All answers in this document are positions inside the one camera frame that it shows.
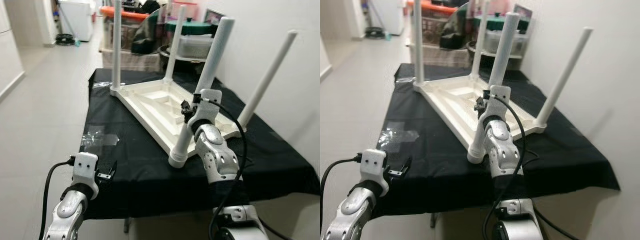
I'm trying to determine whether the black printed carton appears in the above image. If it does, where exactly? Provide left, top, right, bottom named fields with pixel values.
left=512, top=4, right=533, bottom=21
left=204, top=9, right=226, bottom=26

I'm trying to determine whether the shiny black plastic bag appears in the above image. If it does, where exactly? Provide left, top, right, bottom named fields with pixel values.
left=131, top=5, right=168, bottom=55
left=440, top=2, right=473, bottom=50

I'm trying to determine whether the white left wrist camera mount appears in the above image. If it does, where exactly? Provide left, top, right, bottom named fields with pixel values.
left=72, top=152, right=100, bottom=193
left=361, top=149, right=388, bottom=196

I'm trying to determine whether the clear lidded plastic container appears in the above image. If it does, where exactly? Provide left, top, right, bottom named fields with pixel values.
left=177, top=32, right=216, bottom=60
left=482, top=29, right=528, bottom=56

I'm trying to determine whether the mop with teal head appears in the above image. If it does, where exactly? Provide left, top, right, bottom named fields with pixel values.
left=57, top=0, right=81, bottom=47
left=367, top=0, right=391, bottom=41

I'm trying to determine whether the dark green round lid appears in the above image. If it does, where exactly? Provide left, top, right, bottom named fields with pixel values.
left=167, top=19, right=221, bottom=35
left=472, top=14, right=526, bottom=30

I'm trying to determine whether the white tall appliance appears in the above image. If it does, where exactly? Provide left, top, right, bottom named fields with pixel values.
left=370, top=0, right=405, bottom=36
left=59, top=0, right=96, bottom=42

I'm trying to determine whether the crumpled clear tape piece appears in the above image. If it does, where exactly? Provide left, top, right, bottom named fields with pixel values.
left=377, top=122, right=420, bottom=150
left=81, top=127, right=121, bottom=148

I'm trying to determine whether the beige patterned cloth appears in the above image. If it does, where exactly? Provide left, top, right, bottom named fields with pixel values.
left=407, top=42, right=471, bottom=68
left=100, top=47, right=163, bottom=72

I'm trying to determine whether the white plastic table top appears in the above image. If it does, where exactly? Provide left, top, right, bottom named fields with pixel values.
left=412, top=74, right=548, bottom=165
left=109, top=79, right=253, bottom=168

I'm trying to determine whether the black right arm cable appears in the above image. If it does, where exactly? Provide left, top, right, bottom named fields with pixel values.
left=492, top=95, right=581, bottom=240
left=207, top=101, right=281, bottom=240

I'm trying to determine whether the black tablecloth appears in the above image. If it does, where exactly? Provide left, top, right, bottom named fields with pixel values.
left=372, top=62, right=621, bottom=218
left=80, top=67, right=321, bottom=221

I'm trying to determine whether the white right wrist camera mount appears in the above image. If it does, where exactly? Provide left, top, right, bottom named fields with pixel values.
left=477, top=85, right=512, bottom=123
left=189, top=89, right=222, bottom=126

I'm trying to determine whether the pink plastic box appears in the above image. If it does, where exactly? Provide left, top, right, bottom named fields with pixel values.
left=487, top=0, right=511, bottom=16
left=170, top=0, right=201, bottom=21

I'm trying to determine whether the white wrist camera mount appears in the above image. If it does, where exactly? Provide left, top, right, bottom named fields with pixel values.
left=189, top=89, right=222, bottom=126
left=72, top=152, right=100, bottom=193
left=477, top=85, right=512, bottom=123
left=361, top=149, right=388, bottom=196

